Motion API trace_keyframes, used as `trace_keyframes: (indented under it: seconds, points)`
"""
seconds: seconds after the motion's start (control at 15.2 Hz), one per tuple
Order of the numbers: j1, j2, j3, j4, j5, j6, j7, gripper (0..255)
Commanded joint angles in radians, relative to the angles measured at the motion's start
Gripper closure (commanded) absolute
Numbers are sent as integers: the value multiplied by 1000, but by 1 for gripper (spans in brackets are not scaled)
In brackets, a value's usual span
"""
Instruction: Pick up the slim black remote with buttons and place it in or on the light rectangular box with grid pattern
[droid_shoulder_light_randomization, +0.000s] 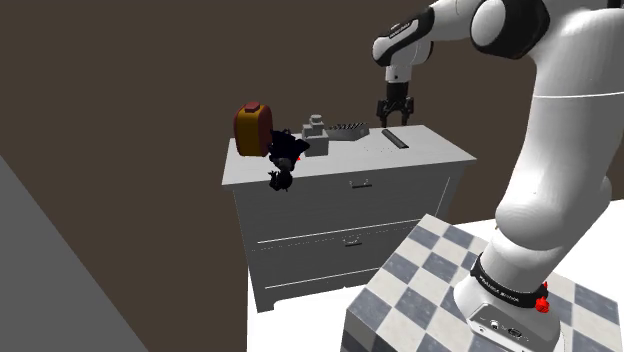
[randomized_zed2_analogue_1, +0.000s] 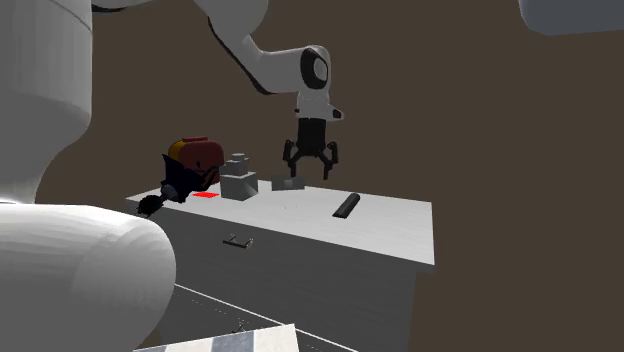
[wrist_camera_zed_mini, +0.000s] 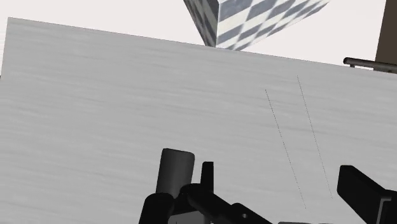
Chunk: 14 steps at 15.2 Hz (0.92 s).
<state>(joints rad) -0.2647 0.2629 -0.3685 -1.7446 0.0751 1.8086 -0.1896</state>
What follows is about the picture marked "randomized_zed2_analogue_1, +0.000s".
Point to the grey chest of drawers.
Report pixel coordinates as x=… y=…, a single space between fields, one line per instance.
x=312 y=273

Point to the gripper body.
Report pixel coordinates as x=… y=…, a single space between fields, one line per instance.
x=311 y=135

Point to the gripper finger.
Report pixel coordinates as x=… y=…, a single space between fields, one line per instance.
x=292 y=155
x=331 y=157

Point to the red and dark blue toy figure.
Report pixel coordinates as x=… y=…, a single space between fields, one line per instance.
x=197 y=158

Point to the white rounded fixture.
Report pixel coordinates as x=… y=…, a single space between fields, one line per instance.
x=575 y=14

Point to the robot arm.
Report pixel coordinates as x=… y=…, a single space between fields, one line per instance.
x=58 y=273

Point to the red flat card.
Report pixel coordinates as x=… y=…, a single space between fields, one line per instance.
x=206 y=195

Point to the black cylinder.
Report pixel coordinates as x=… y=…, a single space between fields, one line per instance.
x=346 y=206

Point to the small grey block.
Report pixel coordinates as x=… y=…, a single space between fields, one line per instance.
x=286 y=183

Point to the grey stepped box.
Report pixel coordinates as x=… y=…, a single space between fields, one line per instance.
x=238 y=184

